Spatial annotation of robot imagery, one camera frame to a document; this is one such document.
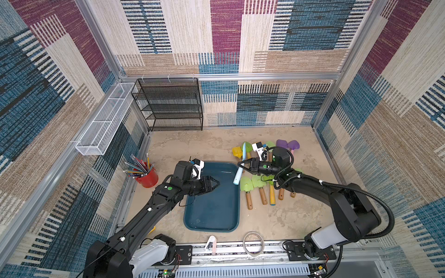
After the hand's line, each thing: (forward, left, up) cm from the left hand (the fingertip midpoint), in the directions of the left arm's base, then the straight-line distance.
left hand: (217, 184), depth 77 cm
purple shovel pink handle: (+32, -45, -12) cm, 57 cm away
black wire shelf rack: (+53, +29, +4) cm, 61 cm away
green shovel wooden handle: (+7, -15, -15) cm, 22 cm away
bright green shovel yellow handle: (-1, -27, -13) cm, 30 cm away
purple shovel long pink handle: (+34, -40, -12) cm, 54 cm away
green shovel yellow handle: (+12, -14, +9) cm, 21 cm away
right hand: (+8, -11, +2) cm, 13 cm away
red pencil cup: (+10, +36, -13) cm, 40 cm away
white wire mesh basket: (+12, +48, +18) cm, 53 cm away
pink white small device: (-21, +3, -14) cm, 25 cm away
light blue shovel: (+5, -10, +2) cm, 12 cm away
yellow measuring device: (-14, +29, -14) cm, 35 cm away
